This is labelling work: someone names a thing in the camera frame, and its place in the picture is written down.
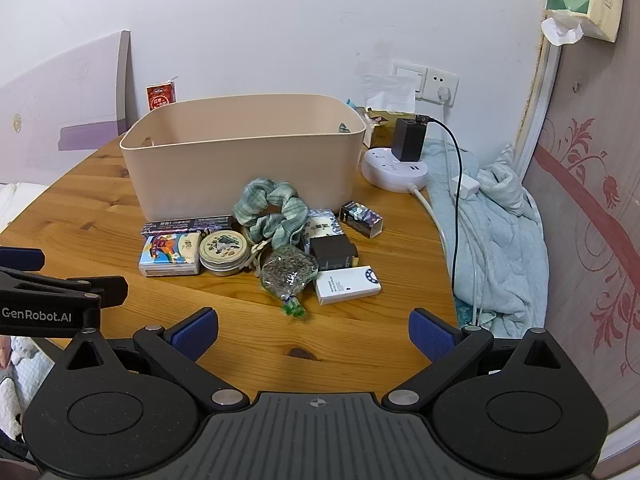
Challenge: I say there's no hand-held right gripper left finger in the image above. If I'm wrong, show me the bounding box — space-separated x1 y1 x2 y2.
54 307 251 409

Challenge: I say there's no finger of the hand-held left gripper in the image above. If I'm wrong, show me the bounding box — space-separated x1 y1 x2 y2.
0 246 46 272
0 267 129 309

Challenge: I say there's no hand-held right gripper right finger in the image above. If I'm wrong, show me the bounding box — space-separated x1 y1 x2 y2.
382 307 575 409

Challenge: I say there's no colourful card box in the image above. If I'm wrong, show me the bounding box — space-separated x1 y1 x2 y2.
138 232 202 277

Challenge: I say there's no round metal tin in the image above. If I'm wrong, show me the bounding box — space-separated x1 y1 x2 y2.
199 230 251 277

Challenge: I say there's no long dark printed box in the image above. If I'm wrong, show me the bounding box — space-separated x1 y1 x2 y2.
141 215 239 237

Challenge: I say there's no clear sachet of dried herbs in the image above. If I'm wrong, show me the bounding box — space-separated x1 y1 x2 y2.
259 246 320 319

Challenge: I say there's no small black printed box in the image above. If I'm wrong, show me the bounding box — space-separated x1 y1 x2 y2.
340 201 385 239

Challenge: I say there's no green striped scrunchie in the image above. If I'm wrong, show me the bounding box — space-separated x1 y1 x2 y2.
232 177 307 250

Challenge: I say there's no blue and white printed box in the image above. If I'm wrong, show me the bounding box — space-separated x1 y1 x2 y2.
300 208 345 251

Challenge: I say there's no beige plastic storage bin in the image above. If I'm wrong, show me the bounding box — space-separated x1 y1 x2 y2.
119 92 365 223

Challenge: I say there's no white bedding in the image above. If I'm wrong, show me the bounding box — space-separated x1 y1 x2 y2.
0 182 51 233

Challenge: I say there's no printed cloth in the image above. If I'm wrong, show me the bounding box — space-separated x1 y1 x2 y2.
0 335 57 443

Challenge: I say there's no light blue blanket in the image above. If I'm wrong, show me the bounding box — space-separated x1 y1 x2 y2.
422 137 551 337

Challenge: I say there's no white charger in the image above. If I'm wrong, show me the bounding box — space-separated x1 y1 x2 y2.
450 175 480 200

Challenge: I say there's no round white power strip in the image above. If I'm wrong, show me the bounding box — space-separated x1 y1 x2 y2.
362 146 431 192

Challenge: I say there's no pale lavender furniture panel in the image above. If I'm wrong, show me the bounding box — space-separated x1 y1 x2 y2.
0 30 135 185

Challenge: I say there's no black charger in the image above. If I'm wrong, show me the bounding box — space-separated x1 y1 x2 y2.
391 117 427 162

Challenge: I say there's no floral headboard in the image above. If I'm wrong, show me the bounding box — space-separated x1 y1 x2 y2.
515 0 640 432

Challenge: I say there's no red carton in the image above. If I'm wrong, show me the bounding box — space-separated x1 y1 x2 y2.
146 79 179 112

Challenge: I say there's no gold tissue box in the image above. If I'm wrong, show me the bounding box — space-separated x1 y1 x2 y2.
361 74 417 149

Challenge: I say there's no white power strip cable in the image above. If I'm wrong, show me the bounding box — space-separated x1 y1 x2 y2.
409 182 482 327

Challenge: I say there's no black cable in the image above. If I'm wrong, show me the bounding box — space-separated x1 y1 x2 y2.
415 114 463 307

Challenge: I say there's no white wall socket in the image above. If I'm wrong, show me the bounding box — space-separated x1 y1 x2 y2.
417 71 460 107

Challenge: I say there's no white wall switch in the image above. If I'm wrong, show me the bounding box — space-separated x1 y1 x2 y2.
391 61 428 96

